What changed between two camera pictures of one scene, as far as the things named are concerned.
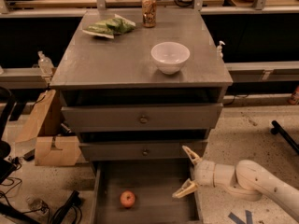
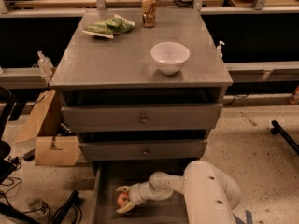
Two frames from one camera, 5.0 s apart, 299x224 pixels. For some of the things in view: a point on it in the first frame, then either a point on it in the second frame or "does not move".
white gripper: x=204 y=173 → x=135 y=194
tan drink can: x=149 y=7 does not move
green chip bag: x=111 y=26 does not move
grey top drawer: x=145 y=117 does not move
